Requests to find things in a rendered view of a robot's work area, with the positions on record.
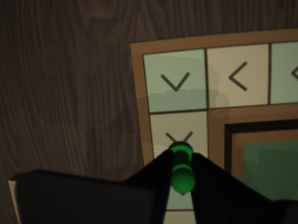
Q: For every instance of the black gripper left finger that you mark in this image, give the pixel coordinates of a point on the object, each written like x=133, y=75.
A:
x=46, y=197

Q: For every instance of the tan rectangular block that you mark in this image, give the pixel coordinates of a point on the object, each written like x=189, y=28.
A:
x=12, y=184

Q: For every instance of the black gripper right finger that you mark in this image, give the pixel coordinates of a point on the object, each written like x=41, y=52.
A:
x=220, y=198

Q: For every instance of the green game pawn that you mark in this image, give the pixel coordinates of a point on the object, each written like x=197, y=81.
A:
x=183, y=179

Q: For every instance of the beige board game track squares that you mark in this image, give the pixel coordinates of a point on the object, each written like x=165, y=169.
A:
x=182, y=85

